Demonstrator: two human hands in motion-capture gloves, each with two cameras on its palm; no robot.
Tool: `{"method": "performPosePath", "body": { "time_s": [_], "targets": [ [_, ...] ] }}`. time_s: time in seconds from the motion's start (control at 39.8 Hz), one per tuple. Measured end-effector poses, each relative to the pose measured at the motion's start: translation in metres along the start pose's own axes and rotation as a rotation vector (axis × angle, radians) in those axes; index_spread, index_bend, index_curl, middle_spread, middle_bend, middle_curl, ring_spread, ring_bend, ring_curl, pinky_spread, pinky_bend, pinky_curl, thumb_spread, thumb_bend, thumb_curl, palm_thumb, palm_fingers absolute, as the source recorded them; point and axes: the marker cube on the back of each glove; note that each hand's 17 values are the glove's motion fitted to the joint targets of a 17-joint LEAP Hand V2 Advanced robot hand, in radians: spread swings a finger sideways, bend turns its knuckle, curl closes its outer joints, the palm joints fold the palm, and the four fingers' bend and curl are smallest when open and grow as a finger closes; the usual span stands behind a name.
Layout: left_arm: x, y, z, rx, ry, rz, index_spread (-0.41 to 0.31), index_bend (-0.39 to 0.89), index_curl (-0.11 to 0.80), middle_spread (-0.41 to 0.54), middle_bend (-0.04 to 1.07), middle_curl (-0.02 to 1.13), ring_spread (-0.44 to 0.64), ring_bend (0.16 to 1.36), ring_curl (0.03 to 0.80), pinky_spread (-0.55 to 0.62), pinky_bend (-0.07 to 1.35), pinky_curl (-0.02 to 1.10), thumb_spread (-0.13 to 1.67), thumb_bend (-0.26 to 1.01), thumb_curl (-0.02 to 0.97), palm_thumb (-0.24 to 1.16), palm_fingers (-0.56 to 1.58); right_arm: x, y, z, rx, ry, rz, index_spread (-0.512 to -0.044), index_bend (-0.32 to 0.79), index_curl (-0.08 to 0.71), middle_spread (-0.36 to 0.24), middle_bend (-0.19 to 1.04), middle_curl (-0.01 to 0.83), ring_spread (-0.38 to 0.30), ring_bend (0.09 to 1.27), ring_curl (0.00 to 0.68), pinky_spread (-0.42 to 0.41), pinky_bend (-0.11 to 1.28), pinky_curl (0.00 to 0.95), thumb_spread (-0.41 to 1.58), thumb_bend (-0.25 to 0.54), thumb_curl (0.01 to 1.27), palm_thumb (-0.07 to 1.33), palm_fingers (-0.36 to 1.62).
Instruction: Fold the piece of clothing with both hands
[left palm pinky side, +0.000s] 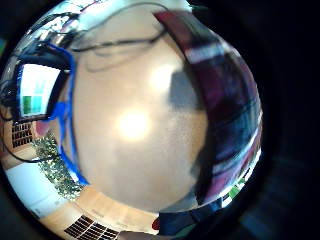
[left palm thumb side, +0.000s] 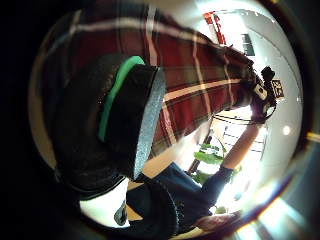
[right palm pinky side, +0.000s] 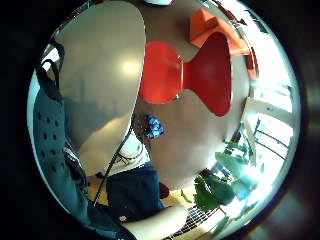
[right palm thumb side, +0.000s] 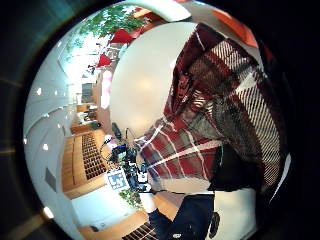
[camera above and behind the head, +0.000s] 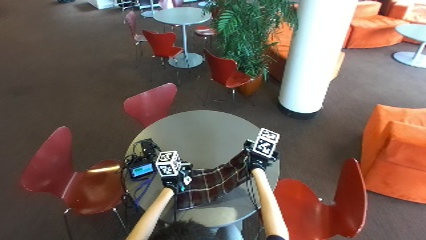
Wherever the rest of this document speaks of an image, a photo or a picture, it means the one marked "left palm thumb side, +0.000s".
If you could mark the the person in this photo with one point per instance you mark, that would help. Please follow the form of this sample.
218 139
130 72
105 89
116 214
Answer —
186 76

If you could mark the green leafy plant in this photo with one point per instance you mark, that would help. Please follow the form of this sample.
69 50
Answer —
208 156

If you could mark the red hanging banner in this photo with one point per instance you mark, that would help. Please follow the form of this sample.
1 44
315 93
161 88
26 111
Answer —
216 26

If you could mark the dark wall frame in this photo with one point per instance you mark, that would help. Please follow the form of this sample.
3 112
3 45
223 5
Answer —
248 45

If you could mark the black head-mounted camera with marker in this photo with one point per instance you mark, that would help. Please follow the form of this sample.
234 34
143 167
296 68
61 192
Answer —
268 88

